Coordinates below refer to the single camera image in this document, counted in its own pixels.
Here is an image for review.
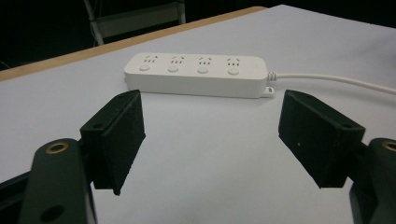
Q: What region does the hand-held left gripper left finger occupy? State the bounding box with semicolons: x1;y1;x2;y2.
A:
79;89;147;196

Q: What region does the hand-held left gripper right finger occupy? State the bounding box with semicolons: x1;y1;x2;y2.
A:
277;89;366;189

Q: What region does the white power strip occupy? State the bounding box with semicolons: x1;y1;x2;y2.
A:
123;52;276;99

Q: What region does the grey chair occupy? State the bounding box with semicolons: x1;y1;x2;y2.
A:
83;0;187;47

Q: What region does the white power cable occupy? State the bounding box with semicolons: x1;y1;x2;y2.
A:
266;72;396;95

